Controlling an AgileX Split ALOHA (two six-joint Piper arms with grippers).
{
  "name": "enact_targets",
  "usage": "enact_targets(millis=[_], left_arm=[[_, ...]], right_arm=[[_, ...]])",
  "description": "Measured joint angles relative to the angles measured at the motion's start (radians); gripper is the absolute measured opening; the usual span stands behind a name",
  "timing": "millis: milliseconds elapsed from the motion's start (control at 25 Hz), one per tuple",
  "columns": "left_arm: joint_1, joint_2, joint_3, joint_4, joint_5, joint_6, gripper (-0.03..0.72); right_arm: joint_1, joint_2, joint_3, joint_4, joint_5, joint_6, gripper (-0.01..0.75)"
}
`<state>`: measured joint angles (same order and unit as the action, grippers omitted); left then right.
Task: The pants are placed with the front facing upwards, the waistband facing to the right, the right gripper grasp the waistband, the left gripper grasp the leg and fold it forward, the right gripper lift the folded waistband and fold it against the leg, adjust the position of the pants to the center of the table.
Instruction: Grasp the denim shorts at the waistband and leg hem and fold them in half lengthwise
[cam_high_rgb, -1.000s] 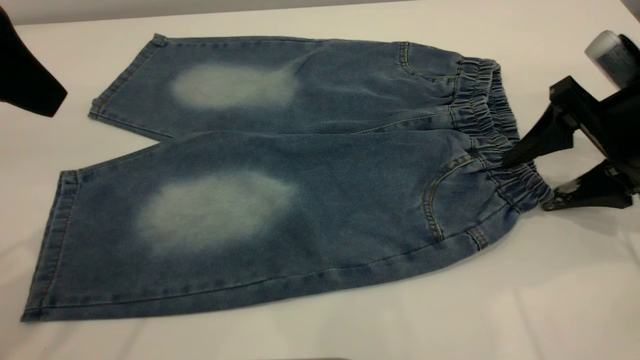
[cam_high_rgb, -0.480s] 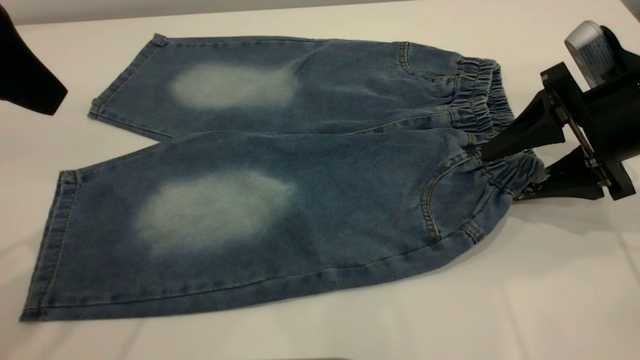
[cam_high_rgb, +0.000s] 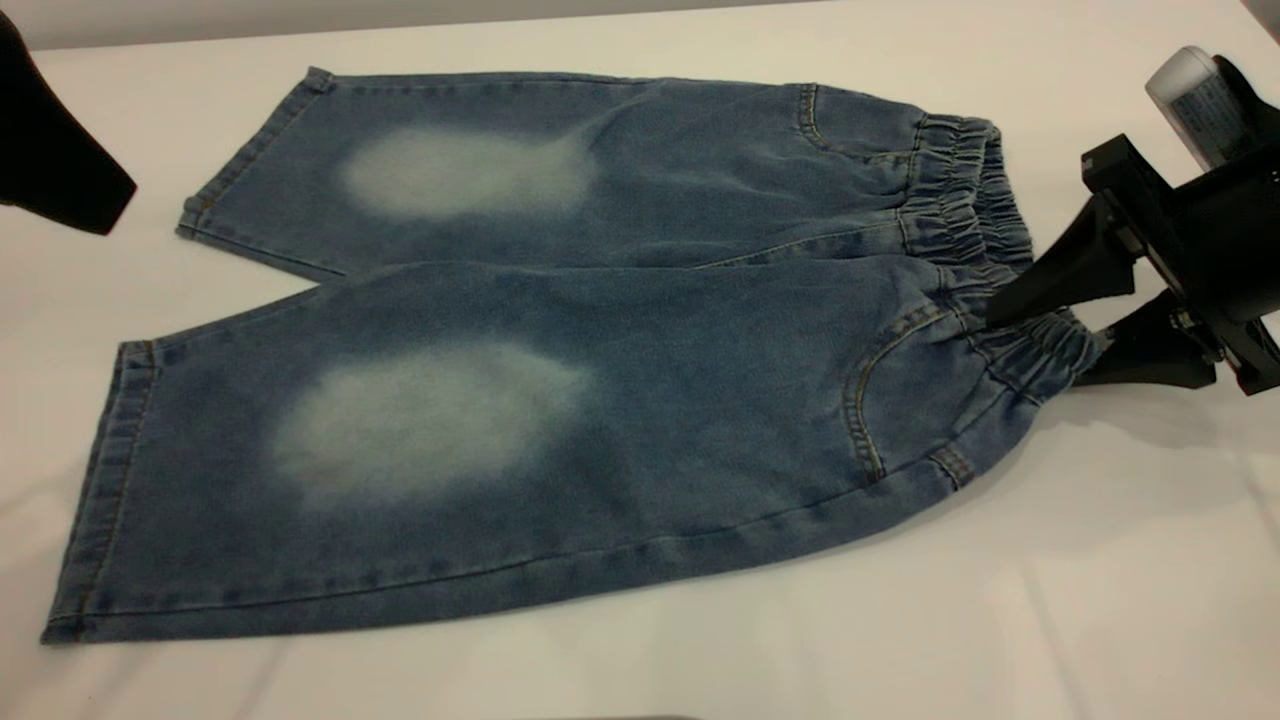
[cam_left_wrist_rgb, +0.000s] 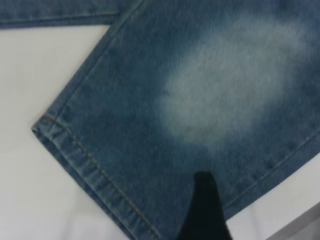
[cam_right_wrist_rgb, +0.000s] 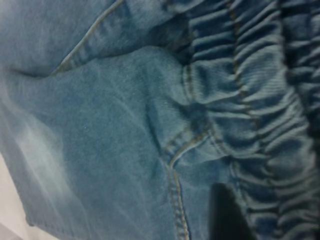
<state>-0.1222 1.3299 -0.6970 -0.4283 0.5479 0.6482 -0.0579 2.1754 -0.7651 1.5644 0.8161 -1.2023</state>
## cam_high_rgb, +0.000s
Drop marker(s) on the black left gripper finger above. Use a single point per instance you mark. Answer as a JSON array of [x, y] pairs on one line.
[[50, 150]]

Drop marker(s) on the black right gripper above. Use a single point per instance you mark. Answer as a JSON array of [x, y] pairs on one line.
[[1230, 250]]

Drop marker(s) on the blue washed denim pants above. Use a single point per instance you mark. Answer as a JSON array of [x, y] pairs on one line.
[[600, 400]]

